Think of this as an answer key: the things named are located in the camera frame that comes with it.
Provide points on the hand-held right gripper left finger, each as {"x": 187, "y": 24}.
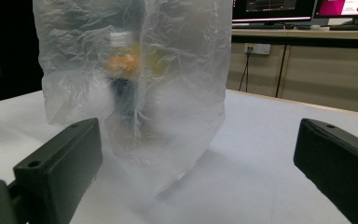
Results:
{"x": 59, "y": 168}

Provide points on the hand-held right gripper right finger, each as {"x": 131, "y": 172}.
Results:
{"x": 338, "y": 161}

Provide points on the bottle with orange label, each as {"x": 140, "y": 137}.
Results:
{"x": 122, "y": 74}

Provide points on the clear plastic bag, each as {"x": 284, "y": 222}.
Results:
{"x": 174, "y": 93}

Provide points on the wooden desk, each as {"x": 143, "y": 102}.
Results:
{"x": 307, "y": 62}

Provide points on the black keyboard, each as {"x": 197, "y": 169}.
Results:
{"x": 352, "y": 27}

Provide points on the monitor with pink screen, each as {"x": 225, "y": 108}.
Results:
{"x": 346, "y": 9}

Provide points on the black computer monitor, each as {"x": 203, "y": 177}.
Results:
{"x": 272, "y": 9}

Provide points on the white wall socket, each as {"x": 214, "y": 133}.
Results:
{"x": 257, "y": 48}

